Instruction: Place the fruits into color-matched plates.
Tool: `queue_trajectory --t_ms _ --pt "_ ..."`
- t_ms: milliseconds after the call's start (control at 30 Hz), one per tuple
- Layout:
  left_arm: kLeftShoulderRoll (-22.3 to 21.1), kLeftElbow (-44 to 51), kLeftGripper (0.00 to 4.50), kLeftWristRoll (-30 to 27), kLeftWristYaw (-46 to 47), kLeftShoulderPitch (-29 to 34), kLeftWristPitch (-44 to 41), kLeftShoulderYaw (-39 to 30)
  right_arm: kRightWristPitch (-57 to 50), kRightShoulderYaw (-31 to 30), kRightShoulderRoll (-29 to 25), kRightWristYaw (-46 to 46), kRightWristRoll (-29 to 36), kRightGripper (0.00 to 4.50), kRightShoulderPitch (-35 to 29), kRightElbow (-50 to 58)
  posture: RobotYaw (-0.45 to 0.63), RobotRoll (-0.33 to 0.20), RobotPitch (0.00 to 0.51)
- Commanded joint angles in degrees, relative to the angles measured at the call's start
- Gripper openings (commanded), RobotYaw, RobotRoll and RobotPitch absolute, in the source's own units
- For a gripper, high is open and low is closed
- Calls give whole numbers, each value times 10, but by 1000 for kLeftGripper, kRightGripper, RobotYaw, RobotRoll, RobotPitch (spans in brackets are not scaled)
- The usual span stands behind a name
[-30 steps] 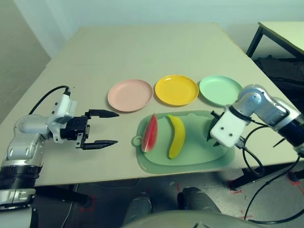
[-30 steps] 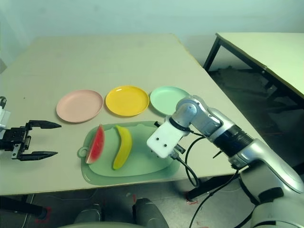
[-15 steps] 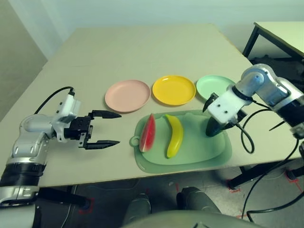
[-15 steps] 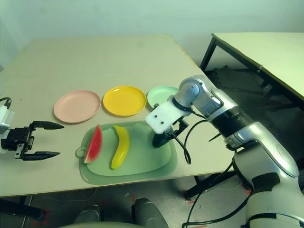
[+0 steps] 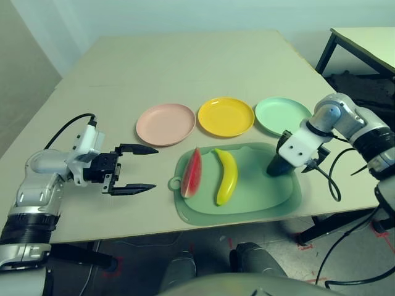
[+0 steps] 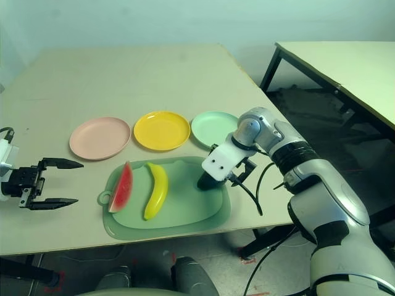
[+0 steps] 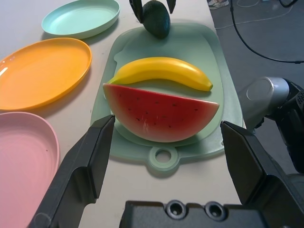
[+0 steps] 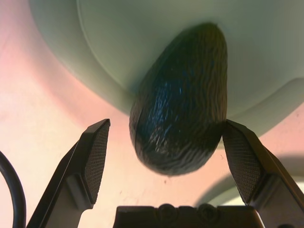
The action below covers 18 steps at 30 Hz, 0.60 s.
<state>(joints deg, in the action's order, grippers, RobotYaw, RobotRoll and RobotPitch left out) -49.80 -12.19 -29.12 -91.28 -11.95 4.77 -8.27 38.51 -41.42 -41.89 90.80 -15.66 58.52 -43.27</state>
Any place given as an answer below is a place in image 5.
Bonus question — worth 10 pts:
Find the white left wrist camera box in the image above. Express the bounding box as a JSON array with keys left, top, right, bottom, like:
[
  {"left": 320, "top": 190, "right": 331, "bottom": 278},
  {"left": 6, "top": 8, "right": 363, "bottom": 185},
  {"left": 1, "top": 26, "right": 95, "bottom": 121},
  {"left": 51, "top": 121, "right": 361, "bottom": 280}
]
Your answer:
[{"left": 65, "top": 123, "right": 107, "bottom": 187}]

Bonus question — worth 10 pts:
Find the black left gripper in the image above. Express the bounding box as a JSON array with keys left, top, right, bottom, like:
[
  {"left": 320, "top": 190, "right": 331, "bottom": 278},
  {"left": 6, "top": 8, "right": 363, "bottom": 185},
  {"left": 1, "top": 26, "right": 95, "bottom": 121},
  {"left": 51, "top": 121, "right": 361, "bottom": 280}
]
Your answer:
[{"left": 83, "top": 143, "right": 159, "bottom": 197}]

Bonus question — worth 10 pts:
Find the grey robot left leg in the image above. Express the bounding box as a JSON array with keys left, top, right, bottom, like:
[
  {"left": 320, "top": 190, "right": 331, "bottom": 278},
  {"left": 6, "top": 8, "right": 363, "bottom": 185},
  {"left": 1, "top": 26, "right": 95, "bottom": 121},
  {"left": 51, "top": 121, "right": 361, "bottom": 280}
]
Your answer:
[{"left": 159, "top": 250, "right": 197, "bottom": 288}]

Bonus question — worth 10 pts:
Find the green silicone cutting mat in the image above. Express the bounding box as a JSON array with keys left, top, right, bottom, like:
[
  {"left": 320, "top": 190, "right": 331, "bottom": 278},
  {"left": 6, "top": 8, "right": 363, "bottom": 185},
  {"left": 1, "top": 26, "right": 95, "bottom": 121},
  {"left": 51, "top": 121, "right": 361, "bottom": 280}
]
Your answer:
[{"left": 168, "top": 142, "right": 303, "bottom": 226}]

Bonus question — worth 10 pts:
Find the red watermelon slice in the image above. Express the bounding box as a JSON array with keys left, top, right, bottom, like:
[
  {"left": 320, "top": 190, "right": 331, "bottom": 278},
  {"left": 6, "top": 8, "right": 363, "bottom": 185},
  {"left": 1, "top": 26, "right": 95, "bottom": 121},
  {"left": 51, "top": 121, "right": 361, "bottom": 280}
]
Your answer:
[{"left": 180, "top": 147, "right": 203, "bottom": 199}]

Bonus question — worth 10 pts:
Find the grey robot torso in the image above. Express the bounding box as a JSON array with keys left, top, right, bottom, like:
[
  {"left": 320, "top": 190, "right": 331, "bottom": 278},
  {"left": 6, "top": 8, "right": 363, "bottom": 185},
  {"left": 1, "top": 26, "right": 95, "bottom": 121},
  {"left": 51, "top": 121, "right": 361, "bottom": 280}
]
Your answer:
[{"left": 156, "top": 272, "right": 326, "bottom": 296}]

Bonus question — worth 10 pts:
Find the beige side table black frame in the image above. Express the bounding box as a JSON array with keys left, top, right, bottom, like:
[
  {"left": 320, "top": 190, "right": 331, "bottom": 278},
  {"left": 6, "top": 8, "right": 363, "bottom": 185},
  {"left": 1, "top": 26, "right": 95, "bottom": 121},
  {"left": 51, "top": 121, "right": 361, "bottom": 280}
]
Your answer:
[{"left": 315, "top": 27, "right": 395, "bottom": 78}]

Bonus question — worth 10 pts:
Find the mint green plate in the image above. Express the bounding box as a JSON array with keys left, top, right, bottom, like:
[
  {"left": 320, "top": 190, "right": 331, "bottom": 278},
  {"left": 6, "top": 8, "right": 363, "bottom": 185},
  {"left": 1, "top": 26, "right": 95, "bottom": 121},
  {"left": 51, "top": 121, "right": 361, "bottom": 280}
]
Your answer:
[{"left": 254, "top": 97, "right": 313, "bottom": 138}]

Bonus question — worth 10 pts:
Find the black left camera cable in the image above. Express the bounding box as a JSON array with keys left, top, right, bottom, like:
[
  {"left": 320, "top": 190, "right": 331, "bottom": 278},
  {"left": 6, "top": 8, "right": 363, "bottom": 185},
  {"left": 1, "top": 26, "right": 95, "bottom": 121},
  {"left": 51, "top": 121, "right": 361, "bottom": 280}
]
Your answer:
[{"left": 44, "top": 113, "right": 98, "bottom": 149}]

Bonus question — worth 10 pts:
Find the grey robot leg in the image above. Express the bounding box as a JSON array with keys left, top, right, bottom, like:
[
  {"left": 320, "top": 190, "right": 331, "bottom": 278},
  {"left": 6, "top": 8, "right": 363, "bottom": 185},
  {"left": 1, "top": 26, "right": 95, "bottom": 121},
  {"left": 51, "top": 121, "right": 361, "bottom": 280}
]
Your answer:
[
  {"left": 229, "top": 242, "right": 288, "bottom": 277},
  {"left": 159, "top": 250, "right": 197, "bottom": 288}
]

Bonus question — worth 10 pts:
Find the grey robot right leg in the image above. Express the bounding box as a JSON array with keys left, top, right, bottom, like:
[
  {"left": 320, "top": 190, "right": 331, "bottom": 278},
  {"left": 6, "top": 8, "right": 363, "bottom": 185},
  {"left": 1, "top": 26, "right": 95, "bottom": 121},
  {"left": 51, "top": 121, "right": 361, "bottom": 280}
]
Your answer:
[{"left": 229, "top": 242, "right": 288, "bottom": 277}]

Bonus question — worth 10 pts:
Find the yellow toy banana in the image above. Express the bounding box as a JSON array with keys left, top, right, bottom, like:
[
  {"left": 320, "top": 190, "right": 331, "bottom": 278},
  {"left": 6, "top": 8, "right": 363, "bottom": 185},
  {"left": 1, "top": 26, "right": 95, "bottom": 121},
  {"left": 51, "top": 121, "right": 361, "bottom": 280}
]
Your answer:
[{"left": 213, "top": 148, "right": 239, "bottom": 207}]

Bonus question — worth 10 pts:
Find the yellow plate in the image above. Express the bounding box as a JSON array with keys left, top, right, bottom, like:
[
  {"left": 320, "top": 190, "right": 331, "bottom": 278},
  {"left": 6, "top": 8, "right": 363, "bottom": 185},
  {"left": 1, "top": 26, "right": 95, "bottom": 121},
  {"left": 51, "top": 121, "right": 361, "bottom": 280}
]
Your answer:
[{"left": 197, "top": 97, "right": 256, "bottom": 138}]

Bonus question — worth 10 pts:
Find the pink plate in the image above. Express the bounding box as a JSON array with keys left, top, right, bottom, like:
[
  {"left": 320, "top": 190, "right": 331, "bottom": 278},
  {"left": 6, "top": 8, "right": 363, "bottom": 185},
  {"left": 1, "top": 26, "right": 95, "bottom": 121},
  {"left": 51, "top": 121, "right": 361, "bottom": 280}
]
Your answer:
[{"left": 136, "top": 103, "right": 197, "bottom": 147}]

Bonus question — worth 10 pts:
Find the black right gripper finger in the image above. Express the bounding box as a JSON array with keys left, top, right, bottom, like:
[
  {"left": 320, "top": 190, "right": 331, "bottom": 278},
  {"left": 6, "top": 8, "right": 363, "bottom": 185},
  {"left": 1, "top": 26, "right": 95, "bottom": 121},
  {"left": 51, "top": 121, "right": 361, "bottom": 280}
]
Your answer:
[
  {"left": 309, "top": 147, "right": 331, "bottom": 169},
  {"left": 278, "top": 130, "right": 293, "bottom": 149}
]

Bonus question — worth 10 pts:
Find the dark green avocado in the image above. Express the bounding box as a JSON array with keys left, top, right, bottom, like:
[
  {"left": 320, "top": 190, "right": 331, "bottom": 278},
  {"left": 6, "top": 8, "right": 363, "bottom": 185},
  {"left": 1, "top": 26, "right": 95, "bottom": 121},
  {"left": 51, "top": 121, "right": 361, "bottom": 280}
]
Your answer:
[{"left": 266, "top": 153, "right": 294, "bottom": 178}]

